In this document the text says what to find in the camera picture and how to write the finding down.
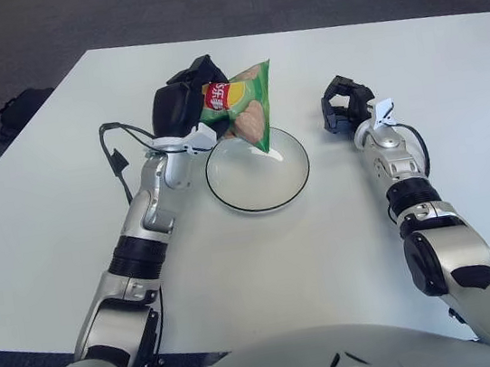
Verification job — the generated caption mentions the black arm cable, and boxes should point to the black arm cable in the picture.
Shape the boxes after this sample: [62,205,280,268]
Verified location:
[97,112,197,208]
[400,119,433,180]

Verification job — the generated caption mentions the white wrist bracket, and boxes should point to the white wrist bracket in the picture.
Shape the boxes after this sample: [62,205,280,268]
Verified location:
[146,121,221,161]
[369,97,400,130]

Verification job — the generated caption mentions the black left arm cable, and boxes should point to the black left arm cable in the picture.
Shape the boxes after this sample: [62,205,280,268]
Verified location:
[97,112,197,208]

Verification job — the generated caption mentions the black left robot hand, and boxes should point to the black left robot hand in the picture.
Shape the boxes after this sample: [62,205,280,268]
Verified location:
[141,52,238,150]

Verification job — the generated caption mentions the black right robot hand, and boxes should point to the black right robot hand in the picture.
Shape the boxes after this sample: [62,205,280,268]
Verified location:
[316,70,381,136]

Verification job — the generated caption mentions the white plate black rim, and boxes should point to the white plate black rim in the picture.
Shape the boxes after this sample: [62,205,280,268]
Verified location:
[200,122,316,220]

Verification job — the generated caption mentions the grey robot torso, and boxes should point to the grey robot torso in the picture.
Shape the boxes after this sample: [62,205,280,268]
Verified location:
[127,302,490,367]

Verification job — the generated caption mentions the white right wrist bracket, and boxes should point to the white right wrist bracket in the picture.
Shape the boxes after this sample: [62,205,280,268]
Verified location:
[369,97,400,130]

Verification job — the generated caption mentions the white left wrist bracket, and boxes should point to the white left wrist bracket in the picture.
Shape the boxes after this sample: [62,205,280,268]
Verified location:
[146,121,221,161]

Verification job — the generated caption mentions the black bag on floor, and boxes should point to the black bag on floor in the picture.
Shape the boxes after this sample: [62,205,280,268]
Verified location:
[0,84,61,141]

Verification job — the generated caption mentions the green potato chips bag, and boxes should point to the green potato chips bag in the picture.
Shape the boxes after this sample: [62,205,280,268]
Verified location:
[191,57,284,162]

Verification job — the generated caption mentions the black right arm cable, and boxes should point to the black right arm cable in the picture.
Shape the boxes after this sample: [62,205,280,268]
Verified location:
[400,119,433,180]

